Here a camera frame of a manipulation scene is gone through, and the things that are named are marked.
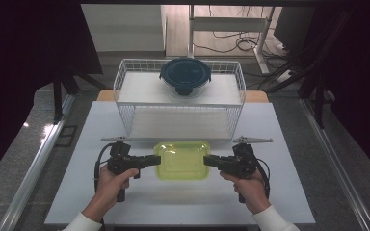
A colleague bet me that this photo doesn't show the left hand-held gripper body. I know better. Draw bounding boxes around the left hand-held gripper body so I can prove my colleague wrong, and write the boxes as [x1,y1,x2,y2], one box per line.
[100,136,143,203]

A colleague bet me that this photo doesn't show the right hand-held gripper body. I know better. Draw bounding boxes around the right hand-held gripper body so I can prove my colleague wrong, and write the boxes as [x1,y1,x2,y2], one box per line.
[225,135,274,204]

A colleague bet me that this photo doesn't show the rectangular yellow-green food container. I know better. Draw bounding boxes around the rectangular yellow-green food container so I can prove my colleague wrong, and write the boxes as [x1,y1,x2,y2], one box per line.
[153,140,211,181]

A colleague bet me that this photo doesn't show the white wire rack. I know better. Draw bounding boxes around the white wire rack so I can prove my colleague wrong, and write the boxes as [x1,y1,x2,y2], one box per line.
[113,58,247,142]

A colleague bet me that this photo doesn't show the round dark teal food container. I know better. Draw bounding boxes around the round dark teal food container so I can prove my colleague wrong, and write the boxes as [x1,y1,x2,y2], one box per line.
[159,57,212,99]

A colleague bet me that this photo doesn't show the person's left hand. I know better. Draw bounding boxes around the person's left hand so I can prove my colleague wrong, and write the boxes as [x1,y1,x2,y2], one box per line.
[93,165,140,213]

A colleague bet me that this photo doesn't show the person's right hand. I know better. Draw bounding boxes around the person's right hand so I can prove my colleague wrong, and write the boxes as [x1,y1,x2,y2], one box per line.
[219,169,272,216]

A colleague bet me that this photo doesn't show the black tripod stand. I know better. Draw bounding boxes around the black tripod stand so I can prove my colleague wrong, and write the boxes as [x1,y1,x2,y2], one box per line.
[51,62,108,125]

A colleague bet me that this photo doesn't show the white power strip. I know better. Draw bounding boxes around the white power strip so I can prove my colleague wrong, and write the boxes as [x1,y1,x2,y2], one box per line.
[275,67,294,84]

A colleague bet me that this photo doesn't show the black metal stand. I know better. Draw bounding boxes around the black metal stand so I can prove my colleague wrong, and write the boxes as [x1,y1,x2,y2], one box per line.
[259,9,356,130]

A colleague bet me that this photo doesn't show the white cabinet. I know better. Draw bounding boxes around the white cabinet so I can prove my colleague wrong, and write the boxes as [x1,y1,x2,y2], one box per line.
[80,3,168,54]

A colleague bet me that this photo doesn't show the dark curtain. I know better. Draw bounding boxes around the dark curtain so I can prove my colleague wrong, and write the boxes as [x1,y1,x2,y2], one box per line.
[302,0,370,186]
[0,0,104,188]

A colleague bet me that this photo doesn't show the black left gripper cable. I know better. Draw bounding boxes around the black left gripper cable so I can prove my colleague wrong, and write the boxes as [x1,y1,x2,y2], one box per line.
[92,142,114,194]

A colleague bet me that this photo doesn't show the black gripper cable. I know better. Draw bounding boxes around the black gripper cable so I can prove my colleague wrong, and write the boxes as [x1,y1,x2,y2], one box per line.
[250,153,272,200]
[92,142,114,194]

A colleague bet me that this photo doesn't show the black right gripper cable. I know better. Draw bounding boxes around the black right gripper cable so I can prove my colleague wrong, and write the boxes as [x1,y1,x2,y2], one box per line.
[250,153,272,200]

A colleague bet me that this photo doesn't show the aluminium rail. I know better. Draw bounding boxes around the aluminium rail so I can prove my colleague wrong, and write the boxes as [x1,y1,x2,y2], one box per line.
[0,93,77,231]
[298,96,370,231]

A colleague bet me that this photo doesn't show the black floor cables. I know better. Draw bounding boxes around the black floor cables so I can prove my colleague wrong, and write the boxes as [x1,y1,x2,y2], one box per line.
[192,5,292,62]

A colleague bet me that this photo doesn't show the white desk frame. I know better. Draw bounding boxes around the white desk frame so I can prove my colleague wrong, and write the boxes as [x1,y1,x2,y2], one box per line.
[187,4,276,75]

